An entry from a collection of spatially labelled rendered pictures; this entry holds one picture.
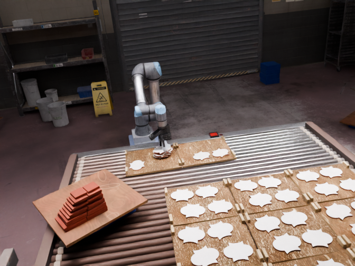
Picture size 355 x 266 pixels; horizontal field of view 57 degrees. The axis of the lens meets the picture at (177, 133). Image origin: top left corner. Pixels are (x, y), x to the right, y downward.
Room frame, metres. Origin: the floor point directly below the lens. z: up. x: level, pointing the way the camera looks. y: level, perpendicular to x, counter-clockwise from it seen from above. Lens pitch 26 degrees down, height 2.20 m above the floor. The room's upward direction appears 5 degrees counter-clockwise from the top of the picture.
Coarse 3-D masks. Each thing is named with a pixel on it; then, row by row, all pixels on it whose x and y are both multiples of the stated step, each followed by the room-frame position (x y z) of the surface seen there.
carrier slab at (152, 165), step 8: (128, 152) 2.33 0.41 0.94; (136, 152) 2.31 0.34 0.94; (144, 152) 2.30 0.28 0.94; (152, 152) 2.29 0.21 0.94; (176, 152) 2.25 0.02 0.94; (128, 160) 2.19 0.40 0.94; (144, 160) 2.17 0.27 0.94; (152, 160) 2.16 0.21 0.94; (160, 160) 2.15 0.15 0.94; (168, 160) 2.13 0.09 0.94; (176, 160) 2.12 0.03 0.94; (128, 168) 2.07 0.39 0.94; (144, 168) 2.05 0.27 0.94; (152, 168) 2.04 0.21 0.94; (160, 168) 2.03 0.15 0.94; (168, 168) 2.02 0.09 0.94; (176, 168) 2.03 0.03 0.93; (128, 176) 1.99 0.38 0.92
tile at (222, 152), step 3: (216, 150) 2.20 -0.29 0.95; (219, 150) 2.20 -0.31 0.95; (222, 150) 2.19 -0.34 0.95; (225, 150) 2.19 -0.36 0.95; (213, 153) 2.17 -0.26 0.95; (216, 153) 2.16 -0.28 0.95; (219, 153) 2.16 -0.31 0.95; (222, 153) 2.15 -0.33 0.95; (225, 153) 2.15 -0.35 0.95; (213, 156) 2.13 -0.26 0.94; (216, 156) 2.12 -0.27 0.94; (219, 156) 2.12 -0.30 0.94; (222, 156) 2.11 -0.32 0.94
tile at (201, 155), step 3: (198, 153) 2.19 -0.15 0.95; (201, 153) 2.18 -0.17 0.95; (204, 153) 2.18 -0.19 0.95; (207, 153) 2.18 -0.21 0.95; (195, 156) 2.14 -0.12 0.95; (198, 156) 2.14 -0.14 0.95; (201, 156) 2.14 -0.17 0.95; (204, 156) 2.13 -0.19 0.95; (207, 156) 2.13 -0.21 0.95; (195, 159) 2.10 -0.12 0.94; (198, 159) 2.10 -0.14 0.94; (201, 159) 2.09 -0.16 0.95
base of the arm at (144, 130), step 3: (147, 123) 2.64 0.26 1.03; (138, 126) 2.62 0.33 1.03; (141, 126) 2.61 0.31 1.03; (144, 126) 2.62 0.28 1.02; (147, 126) 2.64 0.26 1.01; (135, 129) 2.65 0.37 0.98; (138, 129) 2.62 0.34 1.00; (141, 129) 2.61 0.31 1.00; (144, 129) 2.61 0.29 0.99; (147, 129) 2.63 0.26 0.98; (150, 129) 2.65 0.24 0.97; (135, 132) 2.63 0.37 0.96; (138, 132) 2.62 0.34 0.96; (141, 132) 2.60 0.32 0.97; (144, 132) 2.60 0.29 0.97; (147, 132) 2.61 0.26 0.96; (150, 132) 2.64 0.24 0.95; (138, 135) 2.60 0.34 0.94; (141, 135) 2.60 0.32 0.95; (144, 135) 2.60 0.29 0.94
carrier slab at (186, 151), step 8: (184, 144) 2.37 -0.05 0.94; (192, 144) 2.36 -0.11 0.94; (200, 144) 2.35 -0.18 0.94; (208, 144) 2.34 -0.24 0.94; (216, 144) 2.32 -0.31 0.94; (224, 144) 2.31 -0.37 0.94; (184, 152) 2.24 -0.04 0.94; (192, 152) 2.23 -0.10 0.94; (208, 152) 2.21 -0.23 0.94; (184, 160) 2.11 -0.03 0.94; (192, 160) 2.10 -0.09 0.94; (200, 160) 2.09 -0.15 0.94; (208, 160) 2.08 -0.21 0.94; (216, 160) 2.07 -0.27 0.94; (224, 160) 2.07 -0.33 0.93
